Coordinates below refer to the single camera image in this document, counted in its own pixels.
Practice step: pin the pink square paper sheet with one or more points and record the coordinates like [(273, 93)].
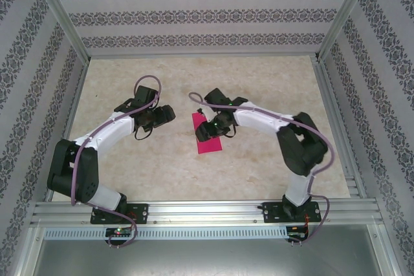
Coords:
[(210, 146)]

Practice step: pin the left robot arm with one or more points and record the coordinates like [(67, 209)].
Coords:
[(84, 172)]

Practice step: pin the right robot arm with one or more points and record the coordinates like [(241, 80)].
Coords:
[(304, 150)]

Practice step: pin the grey metal sheet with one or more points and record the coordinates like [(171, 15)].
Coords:
[(207, 258)]

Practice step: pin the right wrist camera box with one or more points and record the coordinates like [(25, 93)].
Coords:
[(200, 110)]

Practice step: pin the aluminium side rail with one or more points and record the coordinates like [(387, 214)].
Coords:
[(336, 117), (72, 111)]

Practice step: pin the aluminium mounting rail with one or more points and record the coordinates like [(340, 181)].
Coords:
[(207, 211)]

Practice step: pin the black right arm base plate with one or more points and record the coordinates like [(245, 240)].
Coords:
[(273, 213)]

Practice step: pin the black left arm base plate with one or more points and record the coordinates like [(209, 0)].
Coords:
[(142, 213)]

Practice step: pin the aluminium frame post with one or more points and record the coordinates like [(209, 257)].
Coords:
[(346, 11), (58, 11)]

